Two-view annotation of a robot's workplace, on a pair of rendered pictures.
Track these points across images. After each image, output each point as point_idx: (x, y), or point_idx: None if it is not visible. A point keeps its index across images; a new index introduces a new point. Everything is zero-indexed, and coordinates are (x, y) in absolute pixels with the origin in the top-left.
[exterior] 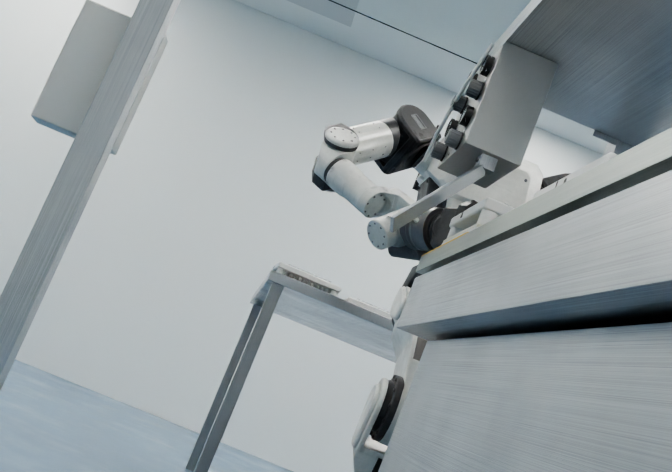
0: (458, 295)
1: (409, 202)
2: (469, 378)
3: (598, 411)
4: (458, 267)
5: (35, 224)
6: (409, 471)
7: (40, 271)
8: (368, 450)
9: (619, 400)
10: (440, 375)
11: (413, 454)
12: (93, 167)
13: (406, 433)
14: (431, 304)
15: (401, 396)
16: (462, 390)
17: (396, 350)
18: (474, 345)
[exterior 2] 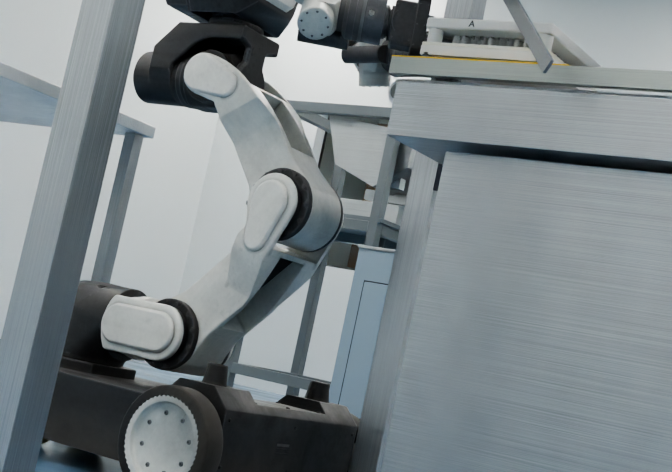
0: (615, 135)
1: None
2: (639, 207)
3: None
4: (580, 102)
5: (103, 52)
6: (539, 284)
7: (112, 116)
8: (274, 252)
9: None
10: (540, 195)
11: (534, 269)
12: None
13: (483, 247)
14: (519, 129)
15: (312, 192)
16: (629, 217)
17: (233, 133)
18: (622, 176)
